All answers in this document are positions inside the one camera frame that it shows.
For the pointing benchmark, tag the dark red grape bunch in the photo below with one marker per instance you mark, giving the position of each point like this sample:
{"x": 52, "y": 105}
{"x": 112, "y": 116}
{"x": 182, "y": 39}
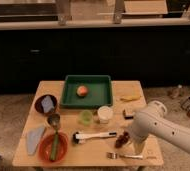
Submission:
{"x": 122, "y": 140}

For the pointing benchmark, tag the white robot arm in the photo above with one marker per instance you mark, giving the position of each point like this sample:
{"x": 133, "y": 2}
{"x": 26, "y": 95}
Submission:
{"x": 150, "y": 120}

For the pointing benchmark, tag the green plastic tray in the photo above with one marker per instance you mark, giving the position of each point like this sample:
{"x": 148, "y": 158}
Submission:
{"x": 100, "y": 92}

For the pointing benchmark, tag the red orange apple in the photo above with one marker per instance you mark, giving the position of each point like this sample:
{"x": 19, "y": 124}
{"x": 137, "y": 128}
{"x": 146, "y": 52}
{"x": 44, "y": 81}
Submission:
{"x": 82, "y": 91}

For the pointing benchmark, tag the white cup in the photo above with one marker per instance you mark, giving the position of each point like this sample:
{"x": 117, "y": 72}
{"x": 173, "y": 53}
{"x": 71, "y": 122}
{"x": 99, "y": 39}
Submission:
{"x": 105, "y": 114}

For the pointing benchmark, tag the translucent green cup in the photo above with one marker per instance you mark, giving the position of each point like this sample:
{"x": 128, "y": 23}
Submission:
{"x": 86, "y": 117}

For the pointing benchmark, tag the yellow banana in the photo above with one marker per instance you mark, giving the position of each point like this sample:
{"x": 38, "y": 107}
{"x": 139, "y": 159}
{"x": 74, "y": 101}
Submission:
{"x": 130, "y": 98}

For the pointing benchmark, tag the wooden table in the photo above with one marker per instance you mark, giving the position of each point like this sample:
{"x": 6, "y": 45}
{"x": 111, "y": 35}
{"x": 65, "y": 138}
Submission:
{"x": 91, "y": 152}

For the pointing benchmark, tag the blue sponge in bowl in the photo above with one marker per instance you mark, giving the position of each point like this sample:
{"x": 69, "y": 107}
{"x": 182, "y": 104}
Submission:
{"x": 47, "y": 104}

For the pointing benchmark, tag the dark brown bowl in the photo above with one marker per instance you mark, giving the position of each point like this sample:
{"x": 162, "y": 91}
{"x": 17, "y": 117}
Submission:
{"x": 39, "y": 108}

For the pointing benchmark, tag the green cucumber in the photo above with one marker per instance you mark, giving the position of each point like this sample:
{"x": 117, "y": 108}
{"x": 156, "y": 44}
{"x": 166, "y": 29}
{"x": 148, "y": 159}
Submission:
{"x": 55, "y": 143}

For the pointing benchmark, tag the orange red bowl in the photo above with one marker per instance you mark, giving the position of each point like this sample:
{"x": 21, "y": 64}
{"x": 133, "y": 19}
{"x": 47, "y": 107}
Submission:
{"x": 45, "y": 146}

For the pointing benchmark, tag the grey folded cloth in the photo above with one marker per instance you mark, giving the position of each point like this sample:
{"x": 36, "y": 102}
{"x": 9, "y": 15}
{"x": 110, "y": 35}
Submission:
{"x": 33, "y": 138}

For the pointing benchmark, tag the white handled dish brush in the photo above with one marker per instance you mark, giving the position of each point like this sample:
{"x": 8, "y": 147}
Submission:
{"x": 79, "y": 137}

